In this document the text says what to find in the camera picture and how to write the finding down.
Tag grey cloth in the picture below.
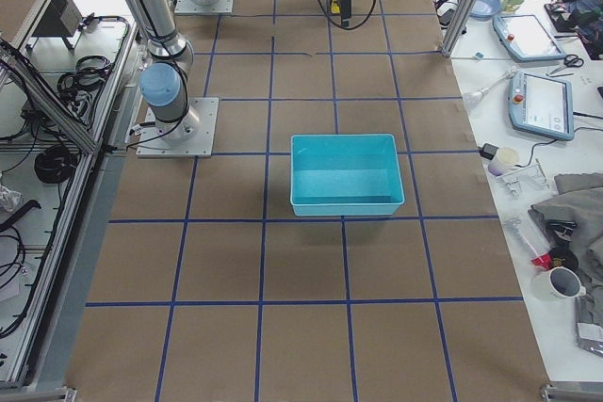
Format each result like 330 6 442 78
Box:
529 173 602 284

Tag teal plastic storage bin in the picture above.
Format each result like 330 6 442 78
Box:
290 134 405 217

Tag scissors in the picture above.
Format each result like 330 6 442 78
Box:
546 54 584 77

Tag light blue plate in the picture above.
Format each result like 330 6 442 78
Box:
470 0 501 20

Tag white mug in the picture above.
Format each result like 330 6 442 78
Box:
530 267 586 301

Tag brown paper table cover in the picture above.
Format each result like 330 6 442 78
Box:
66 0 547 401

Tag upper teach pendant tablet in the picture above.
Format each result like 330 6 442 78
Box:
492 14 566 62

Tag paper cup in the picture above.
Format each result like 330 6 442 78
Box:
487 147 519 176

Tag teach pendant tablet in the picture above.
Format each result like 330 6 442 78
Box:
508 72 575 141
492 14 566 62

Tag lower teach pendant tablet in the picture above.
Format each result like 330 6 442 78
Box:
508 72 575 141

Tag yellow toy beetle car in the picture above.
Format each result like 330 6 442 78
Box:
330 0 340 15

